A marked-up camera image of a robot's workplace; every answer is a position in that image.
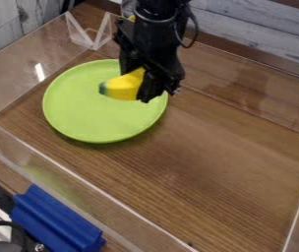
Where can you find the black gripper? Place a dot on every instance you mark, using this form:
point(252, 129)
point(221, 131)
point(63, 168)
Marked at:
point(149, 51)

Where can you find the yellow toy banana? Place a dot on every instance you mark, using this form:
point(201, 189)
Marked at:
point(123, 87)

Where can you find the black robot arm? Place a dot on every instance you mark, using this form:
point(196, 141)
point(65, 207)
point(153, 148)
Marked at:
point(162, 10)

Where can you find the green round plate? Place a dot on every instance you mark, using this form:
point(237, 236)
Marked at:
point(86, 115)

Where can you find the blue plastic block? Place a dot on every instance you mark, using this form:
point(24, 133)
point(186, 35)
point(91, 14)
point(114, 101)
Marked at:
point(54, 224)

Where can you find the clear acrylic triangle bracket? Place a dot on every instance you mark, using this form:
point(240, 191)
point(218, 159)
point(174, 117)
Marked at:
point(97, 40)

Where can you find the clear acrylic tray wall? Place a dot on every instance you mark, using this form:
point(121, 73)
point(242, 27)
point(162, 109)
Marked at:
point(126, 198)

